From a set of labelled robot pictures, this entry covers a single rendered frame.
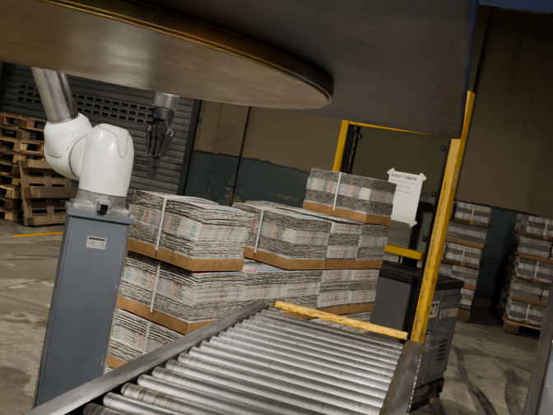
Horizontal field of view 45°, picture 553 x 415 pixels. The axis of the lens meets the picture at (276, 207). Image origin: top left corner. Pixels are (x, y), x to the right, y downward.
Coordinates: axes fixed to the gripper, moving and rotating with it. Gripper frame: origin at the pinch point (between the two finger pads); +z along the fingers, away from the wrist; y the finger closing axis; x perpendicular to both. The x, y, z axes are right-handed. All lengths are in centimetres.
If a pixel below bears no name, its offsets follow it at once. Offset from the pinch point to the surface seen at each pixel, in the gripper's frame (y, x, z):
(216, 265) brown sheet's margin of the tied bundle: -19.1, -21.5, 30.8
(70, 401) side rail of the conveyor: -87, 95, 37
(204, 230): -18.2, -12.1, 18.3
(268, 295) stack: -18, -60, 44
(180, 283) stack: -11.9, -12.2, 39.1
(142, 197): 12.3, -9.9, 12.3
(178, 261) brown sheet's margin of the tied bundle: -12.1, -8.9, 30.9
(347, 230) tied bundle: -20, -113, 14
